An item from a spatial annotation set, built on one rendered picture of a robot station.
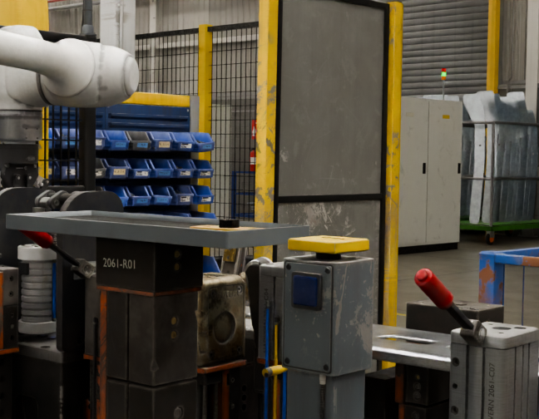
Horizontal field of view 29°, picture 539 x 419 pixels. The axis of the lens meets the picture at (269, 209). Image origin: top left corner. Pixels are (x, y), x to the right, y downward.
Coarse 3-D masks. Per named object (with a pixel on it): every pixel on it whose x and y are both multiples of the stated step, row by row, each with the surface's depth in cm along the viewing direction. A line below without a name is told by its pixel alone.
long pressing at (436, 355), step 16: (384, 336) 142; (400, 336) 142; (416, 336) 142; (432, 336) 142; (448, 336) 142; (384, 352) 130; (400, 352) 129; (416, 352) 128; (432, 352) 130; (448, 352) 130; (432, 368) 126; (448, 368) 125
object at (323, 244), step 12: (288, 240) 105; (300, 240) 104; (312, 240) 103; (324, 240) 103; (336, 240) 103; (348, 240) 103; (360, 240) 105; (324, 252) 102; (336, 252) 101; (348, 252) 103
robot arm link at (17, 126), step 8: (0, 112) 187; (8, 112) 187; (16, 112) 187; (24, 112) 188; (32, 112) 189; (40, 112) 191; (0, 120) 188; (8, 120) 187; (16, 120) 187; (24, 120) 188; (32, 120) 189; (40, 120) 191; (0, 128) 188; (8, 128) 187; (16, 128) 187; (24, 128) 188; (32, 128) 189; (40, 128) 191; (0, 136) 188; (8, 136) 187; (16, 136) 187; (24, 136) 188; (32, 136) 189; (40, 136) 191
